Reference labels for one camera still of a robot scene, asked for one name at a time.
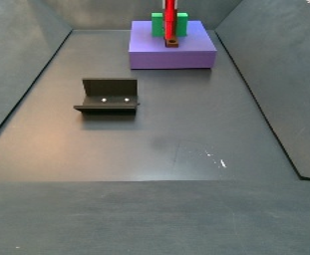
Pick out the red peg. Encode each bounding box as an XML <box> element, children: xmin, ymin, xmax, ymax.
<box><xmin>163</xmin><ymin>0</ymin><xmax>175</xmax><ymax>40</ymax></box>

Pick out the purple board base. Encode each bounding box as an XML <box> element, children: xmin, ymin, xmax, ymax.
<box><xmin>128</xmin><ymin>21</ymin><xmax>216</xmax><ymax>70</ymax></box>

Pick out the brown block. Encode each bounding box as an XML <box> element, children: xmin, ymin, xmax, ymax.
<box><xmin>164</xmin><ymin>36</ymin><xmax>178</xmax><ymax>48</ymax></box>

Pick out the green U-shaped block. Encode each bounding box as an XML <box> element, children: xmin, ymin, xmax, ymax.
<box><xmin>151</xmin><ymin>12</ymin><xmax>188</xmax><ymax>37</ymax></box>

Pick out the black angle bracket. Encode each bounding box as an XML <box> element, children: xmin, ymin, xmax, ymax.
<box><xmin>73</xmin><ymin>78</ymin><xmax>139</xmax><ymax>115</ymax></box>

